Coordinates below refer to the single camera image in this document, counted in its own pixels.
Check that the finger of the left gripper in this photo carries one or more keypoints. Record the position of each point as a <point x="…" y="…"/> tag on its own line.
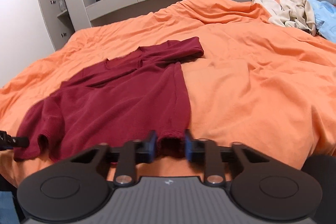
<point x="7" y="142"/>

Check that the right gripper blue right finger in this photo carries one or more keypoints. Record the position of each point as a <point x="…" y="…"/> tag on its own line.
<point x="207" y="153"/>

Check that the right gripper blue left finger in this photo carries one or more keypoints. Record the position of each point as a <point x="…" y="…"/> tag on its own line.
<point x="131" y="154"/>

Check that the dark red t-shirt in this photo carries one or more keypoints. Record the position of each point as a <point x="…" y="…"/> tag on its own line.
<point x="113" y="102"/>

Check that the white object on shelf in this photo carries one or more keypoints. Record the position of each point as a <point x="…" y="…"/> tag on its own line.
<point x="62" y="5"/>

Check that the beige crumpled garment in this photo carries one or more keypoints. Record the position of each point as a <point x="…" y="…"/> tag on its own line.
<point x="290" y="13"/>

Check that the light blue garment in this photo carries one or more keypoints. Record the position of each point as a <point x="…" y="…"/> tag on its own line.
<point x="325" y="19"/>

